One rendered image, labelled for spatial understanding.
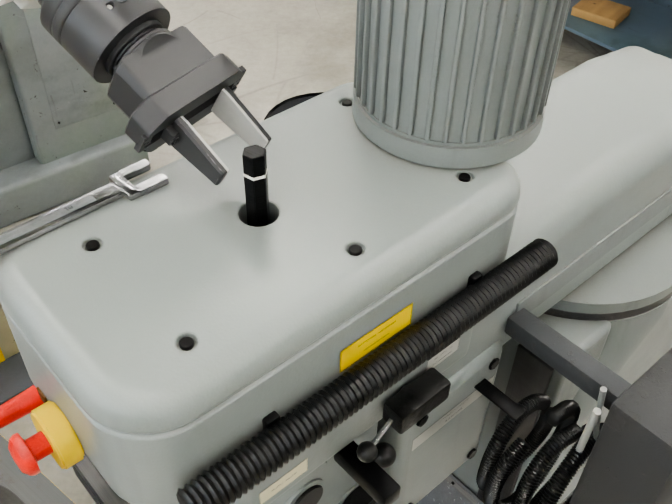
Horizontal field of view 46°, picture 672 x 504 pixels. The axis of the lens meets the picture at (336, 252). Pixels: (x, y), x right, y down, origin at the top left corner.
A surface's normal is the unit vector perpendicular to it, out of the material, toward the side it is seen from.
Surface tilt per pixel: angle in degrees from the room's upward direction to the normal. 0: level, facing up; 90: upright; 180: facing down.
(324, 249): 0
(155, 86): 30
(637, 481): 90
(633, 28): 0
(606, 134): 0
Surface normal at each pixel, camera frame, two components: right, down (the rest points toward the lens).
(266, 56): 0.02, -0.73
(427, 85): -0.40, 0.62
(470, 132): 0.08, 0.68
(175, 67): 0.43, -0.42
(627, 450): -0.75, 0.44
